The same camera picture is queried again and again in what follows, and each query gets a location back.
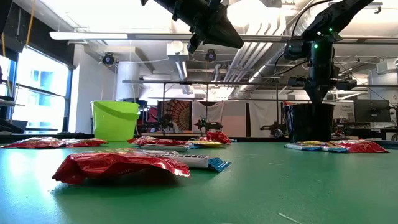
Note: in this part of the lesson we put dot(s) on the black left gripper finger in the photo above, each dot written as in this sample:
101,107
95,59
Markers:
224,34

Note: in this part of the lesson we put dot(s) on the white ventilation box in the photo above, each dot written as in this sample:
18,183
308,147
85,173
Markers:
175,51

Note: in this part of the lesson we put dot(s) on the black round ceiling camera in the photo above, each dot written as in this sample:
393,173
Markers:
108,58
211,56

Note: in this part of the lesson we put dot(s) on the pale pink partition panel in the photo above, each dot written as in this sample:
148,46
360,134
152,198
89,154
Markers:
234,119

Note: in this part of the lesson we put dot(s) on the black computer monitor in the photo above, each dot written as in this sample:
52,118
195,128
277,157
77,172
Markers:
371,110

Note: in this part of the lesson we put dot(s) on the white wall air unit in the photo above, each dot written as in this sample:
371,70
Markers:
387,66

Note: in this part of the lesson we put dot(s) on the black plastic bucket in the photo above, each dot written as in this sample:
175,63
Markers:
312,123

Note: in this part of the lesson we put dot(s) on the lime green plastic bucket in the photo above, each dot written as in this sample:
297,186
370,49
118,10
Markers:
115,121

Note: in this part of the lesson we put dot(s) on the white wall sign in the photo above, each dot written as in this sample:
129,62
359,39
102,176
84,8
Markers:
345,113

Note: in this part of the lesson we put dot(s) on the black metal rig frame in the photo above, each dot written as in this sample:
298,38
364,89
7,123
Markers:
155,82

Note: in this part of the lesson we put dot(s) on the white hanging cloth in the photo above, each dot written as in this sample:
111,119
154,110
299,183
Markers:
214,110
264,112

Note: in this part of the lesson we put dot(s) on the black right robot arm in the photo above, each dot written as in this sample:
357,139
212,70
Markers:
335,15

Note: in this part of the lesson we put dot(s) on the white round column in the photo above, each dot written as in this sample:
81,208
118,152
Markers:
127,81

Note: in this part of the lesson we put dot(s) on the yellow Sour Patch candy bag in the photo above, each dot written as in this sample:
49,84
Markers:
314,143
205,143

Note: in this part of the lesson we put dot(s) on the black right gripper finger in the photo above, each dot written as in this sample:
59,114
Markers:
317,95

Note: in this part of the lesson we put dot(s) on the colourful hanging banner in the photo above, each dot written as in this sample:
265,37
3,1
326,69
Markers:
288,118

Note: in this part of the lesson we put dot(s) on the mandala pattern tapestry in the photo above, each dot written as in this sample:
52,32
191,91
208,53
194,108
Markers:
182,113

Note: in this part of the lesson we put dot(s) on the black background robot arm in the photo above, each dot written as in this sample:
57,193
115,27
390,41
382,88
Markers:
273,127
205,126
164,121

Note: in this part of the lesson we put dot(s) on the long ceiling light bar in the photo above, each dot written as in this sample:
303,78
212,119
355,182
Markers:
87,35

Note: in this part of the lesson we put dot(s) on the black table edge rail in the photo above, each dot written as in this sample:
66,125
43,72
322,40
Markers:
270,139

